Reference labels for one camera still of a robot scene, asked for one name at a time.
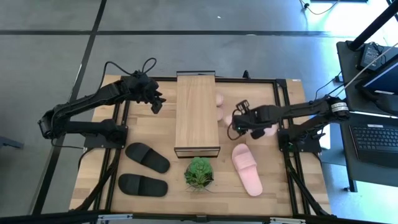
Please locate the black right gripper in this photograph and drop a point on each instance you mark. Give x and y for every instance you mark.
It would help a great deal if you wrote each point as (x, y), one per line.
(255, 118)

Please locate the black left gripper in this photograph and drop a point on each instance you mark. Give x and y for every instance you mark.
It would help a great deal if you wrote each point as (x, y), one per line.
(141, 88)

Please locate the black rubber slide sandal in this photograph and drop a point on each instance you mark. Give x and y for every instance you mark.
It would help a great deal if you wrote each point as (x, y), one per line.
(147, 158)
(143, 185)

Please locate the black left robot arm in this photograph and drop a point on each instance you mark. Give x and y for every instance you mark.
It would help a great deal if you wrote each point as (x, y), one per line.
(81, 104)

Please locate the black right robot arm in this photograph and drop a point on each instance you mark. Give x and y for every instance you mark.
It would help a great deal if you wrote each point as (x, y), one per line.
(304, 109)

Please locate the small black clamp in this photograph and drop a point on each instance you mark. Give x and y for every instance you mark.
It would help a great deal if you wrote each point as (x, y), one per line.
(246, 74)

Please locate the green succulent plant in pot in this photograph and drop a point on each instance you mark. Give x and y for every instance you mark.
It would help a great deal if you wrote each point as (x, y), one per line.
(199, 172)

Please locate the black computer keyboard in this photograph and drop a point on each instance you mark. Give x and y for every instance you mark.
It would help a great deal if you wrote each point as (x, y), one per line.
(373, 140)

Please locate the black side desk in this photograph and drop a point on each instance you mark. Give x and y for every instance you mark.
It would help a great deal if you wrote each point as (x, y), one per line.
(373, 177)

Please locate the black power adapter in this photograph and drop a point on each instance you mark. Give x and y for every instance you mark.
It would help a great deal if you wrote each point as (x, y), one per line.
(371, 56)

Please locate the black computer monitor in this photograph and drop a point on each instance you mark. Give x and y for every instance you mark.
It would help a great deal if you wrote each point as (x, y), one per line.
(385, 81)

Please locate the grey furniture foot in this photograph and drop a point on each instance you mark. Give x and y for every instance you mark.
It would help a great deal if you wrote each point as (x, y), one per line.
(9, 142)

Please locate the wooden shelf with black frame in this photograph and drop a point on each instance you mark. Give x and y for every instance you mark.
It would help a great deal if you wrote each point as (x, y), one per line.
(196, 112)

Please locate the black aluminium table frame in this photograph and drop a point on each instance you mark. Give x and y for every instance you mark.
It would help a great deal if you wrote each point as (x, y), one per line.
(281, 83)

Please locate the black rail with silver brackets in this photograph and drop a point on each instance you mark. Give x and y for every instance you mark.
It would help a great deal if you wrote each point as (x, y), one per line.
(62, 217)

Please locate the black camera stand post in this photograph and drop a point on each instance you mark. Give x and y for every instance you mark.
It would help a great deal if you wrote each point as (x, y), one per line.
(373, 26)

